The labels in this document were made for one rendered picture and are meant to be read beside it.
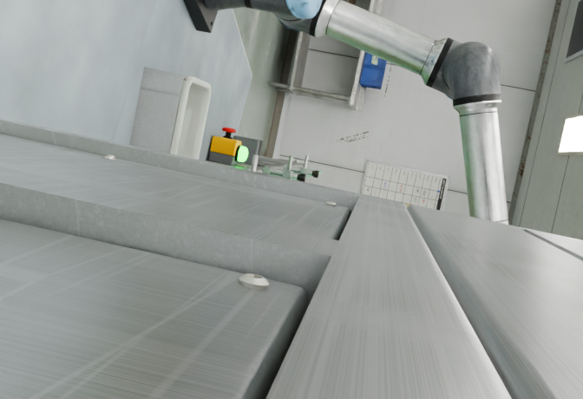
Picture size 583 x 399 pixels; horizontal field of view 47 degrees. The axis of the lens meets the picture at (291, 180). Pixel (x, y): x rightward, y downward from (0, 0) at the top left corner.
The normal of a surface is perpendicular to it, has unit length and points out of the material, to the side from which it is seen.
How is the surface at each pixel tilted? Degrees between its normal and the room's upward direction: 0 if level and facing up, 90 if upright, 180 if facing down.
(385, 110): 90
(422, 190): 90
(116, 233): 90
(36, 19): 0
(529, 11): 90
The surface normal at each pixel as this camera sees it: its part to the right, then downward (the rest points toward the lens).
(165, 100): -0.13, 0.04
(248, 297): 0.20, -0.98
